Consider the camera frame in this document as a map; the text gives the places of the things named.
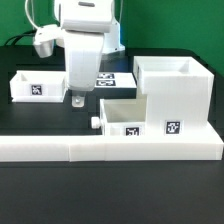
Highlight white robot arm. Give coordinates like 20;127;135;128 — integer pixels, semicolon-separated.
54;0;125;107

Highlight white drawer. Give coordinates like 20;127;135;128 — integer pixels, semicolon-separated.
91;99;146;136
10;70;67;103

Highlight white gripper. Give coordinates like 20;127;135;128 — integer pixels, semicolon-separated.
64;31;104;107

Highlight white drawer cabinet box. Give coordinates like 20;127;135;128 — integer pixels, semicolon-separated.
133;56;214;135

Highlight white front drawer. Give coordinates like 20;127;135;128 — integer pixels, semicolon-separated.
91;99;146;136

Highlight white L-shaped obstacle wall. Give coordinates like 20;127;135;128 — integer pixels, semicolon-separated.
0;126;224;162

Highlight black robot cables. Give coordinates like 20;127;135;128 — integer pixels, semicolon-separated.
3;29;38;47

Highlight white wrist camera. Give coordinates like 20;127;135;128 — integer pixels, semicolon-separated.
33;24;64;58

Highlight white marker tag plate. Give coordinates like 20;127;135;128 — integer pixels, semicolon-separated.
95;72;136;88

